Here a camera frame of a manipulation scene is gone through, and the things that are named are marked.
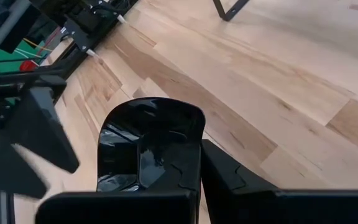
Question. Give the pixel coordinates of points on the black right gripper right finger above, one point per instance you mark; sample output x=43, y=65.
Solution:
x=259, y=208

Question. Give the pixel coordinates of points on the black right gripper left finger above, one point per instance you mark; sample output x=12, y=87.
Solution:
x=120, y=208

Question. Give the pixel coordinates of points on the black aluminium table frame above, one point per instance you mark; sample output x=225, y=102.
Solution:
x=79, y=34

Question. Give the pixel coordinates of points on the white plastic plug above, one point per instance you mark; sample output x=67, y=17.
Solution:
x=121, y=18
x=92, y=53

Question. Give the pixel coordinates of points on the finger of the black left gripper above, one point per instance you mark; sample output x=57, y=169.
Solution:
x=42, y=133
x=5, y=168

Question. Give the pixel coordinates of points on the rounded black plate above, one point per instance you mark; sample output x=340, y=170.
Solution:
x=141, y=124

